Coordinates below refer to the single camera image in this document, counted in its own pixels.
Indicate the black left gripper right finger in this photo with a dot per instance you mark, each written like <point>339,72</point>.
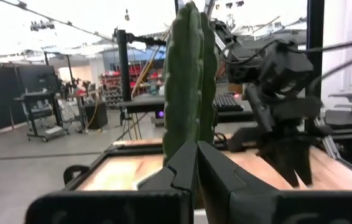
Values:
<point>241,202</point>

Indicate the black monitor cart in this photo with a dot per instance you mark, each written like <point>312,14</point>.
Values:
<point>37,77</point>

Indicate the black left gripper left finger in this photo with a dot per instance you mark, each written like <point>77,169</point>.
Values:
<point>163,205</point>

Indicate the wooden work table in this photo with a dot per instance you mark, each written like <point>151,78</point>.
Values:
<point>79,93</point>

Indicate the black frame clamp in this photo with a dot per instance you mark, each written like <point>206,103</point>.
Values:
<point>71,171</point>

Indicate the grey desk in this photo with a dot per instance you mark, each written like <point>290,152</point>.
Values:
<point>141,104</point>

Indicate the green cactus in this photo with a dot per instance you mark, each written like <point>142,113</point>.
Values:
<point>182,77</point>

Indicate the grey office chair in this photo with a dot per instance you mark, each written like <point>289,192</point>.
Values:
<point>347,112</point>

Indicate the black box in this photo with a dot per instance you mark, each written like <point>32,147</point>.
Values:
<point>96,115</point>

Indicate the shelf with red bins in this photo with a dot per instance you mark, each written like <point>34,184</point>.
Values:
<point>113,84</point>

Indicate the black keyboard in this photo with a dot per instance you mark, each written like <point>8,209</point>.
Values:
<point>227,102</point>

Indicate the black pole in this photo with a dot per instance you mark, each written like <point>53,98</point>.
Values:
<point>123,68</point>

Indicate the computer with purple light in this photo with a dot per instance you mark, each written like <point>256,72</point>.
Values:
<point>160,114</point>

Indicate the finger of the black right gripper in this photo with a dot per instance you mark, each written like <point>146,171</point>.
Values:
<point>306,158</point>
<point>283,158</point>

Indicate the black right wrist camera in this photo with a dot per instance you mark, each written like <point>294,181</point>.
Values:
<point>288,68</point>

